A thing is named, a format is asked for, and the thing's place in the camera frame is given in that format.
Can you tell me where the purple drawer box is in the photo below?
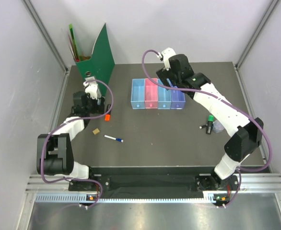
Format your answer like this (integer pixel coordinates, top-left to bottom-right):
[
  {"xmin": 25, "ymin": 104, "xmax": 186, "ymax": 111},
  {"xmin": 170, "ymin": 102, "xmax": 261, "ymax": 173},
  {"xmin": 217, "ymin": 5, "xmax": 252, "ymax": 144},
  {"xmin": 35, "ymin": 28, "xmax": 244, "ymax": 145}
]
[{"xmin": 170, "ymin": 90, "xmax": 186, "ymax": 110}]

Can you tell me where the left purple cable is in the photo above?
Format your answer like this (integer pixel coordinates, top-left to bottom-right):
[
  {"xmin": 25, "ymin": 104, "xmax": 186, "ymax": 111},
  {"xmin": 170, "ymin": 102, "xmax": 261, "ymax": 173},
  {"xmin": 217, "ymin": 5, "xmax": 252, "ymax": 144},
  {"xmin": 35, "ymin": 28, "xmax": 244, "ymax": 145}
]
[{"xmin": 39, "ymin": 80, "xmax": 114, "ymax": 209}]

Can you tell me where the purple cable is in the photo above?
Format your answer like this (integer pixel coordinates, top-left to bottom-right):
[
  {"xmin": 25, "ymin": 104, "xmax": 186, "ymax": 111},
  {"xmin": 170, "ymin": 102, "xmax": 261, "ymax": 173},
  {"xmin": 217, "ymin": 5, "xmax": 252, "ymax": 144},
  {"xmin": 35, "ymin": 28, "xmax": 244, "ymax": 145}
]
[
  {"xmin": 39, "ymin": 80, "xmax": 114, "ymax": 209},
  {"xmin": 141, "ymin": 49, "xmax": 273, "ymax": 208}
]

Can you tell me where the teal blue drawer box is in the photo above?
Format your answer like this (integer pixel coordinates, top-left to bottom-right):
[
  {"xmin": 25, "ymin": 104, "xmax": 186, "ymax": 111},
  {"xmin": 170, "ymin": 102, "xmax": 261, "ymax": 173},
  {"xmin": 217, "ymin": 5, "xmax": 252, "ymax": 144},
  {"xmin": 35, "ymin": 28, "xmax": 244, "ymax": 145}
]
[{"xmin": 158, "ymin": 86, "xmax": 172, "ymax": 110}]

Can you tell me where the blue white pen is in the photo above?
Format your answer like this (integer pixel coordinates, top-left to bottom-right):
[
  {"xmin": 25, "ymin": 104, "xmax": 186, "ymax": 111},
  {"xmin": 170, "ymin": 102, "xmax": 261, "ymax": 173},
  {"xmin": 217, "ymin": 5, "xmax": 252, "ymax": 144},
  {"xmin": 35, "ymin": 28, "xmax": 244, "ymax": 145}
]
[{"xmin": 104, "ymin": 135, "xmax": 124, "ymax": 143}]

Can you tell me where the orange highlighter marker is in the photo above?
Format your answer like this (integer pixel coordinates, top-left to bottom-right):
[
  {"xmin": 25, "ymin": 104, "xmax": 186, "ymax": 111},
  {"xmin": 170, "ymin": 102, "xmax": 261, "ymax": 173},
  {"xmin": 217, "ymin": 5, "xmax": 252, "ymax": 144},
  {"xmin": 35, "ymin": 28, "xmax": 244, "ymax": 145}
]
[{"xmin": 105, "ymin": 114, "xmax": 110, "ymax": 121}]

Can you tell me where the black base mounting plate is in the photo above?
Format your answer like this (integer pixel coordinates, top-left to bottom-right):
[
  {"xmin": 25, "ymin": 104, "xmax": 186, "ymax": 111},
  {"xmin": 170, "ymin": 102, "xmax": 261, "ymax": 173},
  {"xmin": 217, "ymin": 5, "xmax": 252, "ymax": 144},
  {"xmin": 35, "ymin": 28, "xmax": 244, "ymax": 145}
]
[{"xmin": 68, "ymin": 173, "xmax": 242, "ymax": 192}]

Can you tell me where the light blue drawer box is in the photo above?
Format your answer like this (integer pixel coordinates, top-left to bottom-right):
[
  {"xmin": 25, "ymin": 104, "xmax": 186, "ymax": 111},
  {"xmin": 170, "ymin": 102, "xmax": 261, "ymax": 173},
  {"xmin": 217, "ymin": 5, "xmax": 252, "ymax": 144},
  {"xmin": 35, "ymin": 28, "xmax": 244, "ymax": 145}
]
[{"xmin": 130, "ymin": 79, "xmax": 145, "ymax": 109}]

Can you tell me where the clear round clip container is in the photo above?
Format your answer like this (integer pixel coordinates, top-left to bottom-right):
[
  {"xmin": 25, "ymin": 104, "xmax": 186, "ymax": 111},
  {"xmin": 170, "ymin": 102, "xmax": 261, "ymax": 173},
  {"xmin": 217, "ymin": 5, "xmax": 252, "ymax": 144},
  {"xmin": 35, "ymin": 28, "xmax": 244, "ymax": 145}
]
[{"xmin": 212, "ymin": 120, "xmax": 225, "ymax": 133}]

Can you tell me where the small cork block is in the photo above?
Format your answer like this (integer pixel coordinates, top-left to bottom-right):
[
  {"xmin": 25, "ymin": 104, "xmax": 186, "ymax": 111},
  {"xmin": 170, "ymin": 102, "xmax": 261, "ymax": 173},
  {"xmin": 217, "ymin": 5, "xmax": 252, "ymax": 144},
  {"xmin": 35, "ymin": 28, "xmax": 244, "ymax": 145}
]
[{"xmin": 93, "ymin": 128, "xmax": 100, "ymax": 135}]

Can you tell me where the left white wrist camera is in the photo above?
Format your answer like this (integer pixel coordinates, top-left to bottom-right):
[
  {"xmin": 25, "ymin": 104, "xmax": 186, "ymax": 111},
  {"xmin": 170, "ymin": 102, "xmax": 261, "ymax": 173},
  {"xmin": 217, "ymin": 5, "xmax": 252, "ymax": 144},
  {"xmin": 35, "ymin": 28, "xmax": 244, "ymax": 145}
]
[{"xmin": 83, "ymin": 81, "xmax": 101, "ymax": 100}]

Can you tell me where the green highlighter marker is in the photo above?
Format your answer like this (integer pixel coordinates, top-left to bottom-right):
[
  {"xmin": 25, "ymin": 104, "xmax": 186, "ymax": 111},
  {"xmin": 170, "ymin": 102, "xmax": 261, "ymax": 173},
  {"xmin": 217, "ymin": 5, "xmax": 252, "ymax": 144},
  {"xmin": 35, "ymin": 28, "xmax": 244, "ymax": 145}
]
[{"xmin": 206, "ymin": 115, "xmax": 214, "ymax": 135}]

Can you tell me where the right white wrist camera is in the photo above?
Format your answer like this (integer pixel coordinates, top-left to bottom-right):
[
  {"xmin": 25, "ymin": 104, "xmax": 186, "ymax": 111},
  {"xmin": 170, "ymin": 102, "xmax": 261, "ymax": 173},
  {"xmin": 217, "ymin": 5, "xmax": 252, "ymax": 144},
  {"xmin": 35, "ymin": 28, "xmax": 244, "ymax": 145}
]
[{"xmin": 157, "ymin": 47, "xmax": 176, "ymax": 71}]

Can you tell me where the grey slotted cable duct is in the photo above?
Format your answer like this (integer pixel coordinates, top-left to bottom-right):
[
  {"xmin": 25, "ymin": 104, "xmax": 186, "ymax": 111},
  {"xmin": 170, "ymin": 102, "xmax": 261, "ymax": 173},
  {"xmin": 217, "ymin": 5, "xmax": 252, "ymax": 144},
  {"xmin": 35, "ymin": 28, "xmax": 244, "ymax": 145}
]
[{"xmin": 35, "ymin": 190, "xmax": 232, "ymax": 204}]

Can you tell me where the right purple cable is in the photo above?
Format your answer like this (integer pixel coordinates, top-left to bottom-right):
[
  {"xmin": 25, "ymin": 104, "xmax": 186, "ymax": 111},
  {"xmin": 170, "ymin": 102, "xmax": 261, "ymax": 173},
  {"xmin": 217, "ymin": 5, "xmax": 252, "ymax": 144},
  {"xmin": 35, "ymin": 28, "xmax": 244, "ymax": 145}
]
[{"xmin": 141, "ymin": 49, "xmax": 273, "ymax": 208}]

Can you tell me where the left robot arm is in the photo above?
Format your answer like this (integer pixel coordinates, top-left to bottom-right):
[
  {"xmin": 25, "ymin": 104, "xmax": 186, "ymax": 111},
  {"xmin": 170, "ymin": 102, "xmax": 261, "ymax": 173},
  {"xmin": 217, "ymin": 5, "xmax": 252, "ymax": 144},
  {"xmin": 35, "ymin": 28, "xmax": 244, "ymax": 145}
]
[{"xmin": 36, "ymin": 91, "xmax": 105, "ymax": 190}]

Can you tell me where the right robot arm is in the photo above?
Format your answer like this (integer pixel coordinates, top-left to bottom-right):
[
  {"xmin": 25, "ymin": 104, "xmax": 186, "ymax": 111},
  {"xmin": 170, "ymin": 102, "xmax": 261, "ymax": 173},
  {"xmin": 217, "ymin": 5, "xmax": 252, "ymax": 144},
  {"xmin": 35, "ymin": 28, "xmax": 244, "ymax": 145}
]
[{"xmin": 156, "ymin": 48, "xmax": 263, "ymax": 190}]

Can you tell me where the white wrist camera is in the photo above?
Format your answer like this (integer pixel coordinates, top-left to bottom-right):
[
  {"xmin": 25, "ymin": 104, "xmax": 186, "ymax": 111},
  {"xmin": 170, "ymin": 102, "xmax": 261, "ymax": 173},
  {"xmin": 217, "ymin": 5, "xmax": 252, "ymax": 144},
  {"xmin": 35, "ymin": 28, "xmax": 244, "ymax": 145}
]
[
  {"xmin": 83, "ymin": 81, "xmax": 101, "ymax": 100},
  {"xmin": 157, "ymin": 47, "xmax": 176, "ymax": 71}
]

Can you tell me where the pink drawer box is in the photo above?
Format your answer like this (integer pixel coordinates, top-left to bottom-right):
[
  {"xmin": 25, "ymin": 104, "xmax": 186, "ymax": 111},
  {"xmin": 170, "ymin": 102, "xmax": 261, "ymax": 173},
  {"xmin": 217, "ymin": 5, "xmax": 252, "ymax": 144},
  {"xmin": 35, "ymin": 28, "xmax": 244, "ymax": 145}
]
[{"xmin": 145, "ymin": 79, "xmax": 158, "ymax": 109}]

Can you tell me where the green lever arch binder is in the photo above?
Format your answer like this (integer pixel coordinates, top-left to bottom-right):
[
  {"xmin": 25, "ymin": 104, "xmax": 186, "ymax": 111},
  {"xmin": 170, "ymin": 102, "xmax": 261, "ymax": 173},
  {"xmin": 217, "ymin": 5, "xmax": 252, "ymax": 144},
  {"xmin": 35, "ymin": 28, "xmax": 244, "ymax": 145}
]
[{"xmin": 68, "ymin": 24, "xmax": 115, "ymax": 84}]

